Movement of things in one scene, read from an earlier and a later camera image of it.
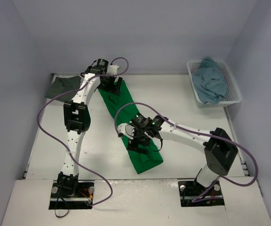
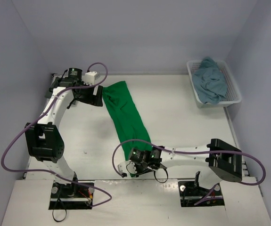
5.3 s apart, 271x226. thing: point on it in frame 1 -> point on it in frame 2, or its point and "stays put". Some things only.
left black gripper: x=110 y=85 -> x=97 y=96
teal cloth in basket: x=210 y=81 stays put
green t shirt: x=124 y=109 stays put
